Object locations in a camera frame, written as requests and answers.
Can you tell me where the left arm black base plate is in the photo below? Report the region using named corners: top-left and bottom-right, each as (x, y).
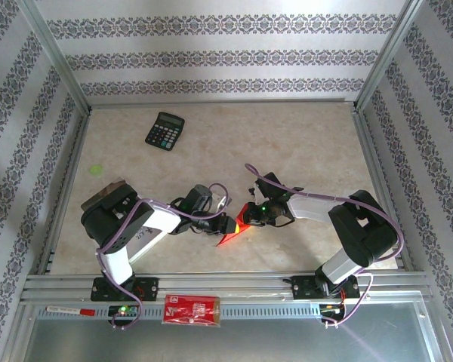
top-left (90, 277), bottom-right (160, 302)

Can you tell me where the aluminium table edge rail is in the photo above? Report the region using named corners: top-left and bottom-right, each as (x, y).
top-left (87, 97), bottom-right (358, 110)
top-left (35, 107), bottom-right (94, 275)
top-left (351, 107), bottom-right (416, 272)

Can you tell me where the red foil packet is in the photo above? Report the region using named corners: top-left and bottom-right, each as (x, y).
top-left (162, 293), bottom-right (222, 328)

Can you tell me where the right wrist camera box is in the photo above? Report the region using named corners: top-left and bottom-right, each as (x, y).
top-left (251, 172), bottom-right (287, 201)

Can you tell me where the long aluminium mounting rail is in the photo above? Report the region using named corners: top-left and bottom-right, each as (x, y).
top-left (20, 271), bottom-right (433, 302)

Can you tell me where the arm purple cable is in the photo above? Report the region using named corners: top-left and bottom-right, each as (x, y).
top-left (244, 162), bottom-right (405, 329)
top-left (96, 183), bottom-right (230, 331)

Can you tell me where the white paperback book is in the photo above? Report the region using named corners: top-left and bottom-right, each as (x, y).
top-left (81, 177), bottom-right (167, 265)

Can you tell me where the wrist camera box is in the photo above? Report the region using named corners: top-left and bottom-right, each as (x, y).
top-left (251, 172), bottom-right (287, 201)
top-left (183, 183), bottom-right (231, 212)

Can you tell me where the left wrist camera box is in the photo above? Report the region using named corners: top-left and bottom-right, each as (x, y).
top-left (183, 183), bottom-right (231, 212)

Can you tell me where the black desk calculator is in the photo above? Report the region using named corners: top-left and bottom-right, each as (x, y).
top-left (144, 111), bottom-right (186, 152)

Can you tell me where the aluminium corner post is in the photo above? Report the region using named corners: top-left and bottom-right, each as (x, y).
top-left (15, 0), bottom-right (94, 114)
top-left (354, 0), bottom-right (430, 113)

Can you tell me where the grey metal sheet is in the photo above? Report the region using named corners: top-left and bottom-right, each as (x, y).
top-left (20, 301), bottom-right (437, 362)

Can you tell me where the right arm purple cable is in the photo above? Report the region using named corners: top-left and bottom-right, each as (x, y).
top-left (244, 162), bottom-right (405, 329)

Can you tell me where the red square paper sheet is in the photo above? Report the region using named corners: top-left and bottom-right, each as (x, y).
top-left (214, 201), bottom-right (252, 248)

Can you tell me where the grey slotted cable duct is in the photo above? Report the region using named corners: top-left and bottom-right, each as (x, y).
top-left (37, 303), bottom-right (322, 320)

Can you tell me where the red white marker pen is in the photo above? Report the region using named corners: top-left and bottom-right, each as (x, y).
top-left (45, 304), bottom-right (97, 317)

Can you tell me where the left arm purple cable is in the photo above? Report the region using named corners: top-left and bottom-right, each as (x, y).
top-left (96, 183), bottom-right (230, 331)

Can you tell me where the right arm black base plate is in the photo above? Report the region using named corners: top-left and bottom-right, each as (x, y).
top-left (291, 274), bottom-right (362, 301)

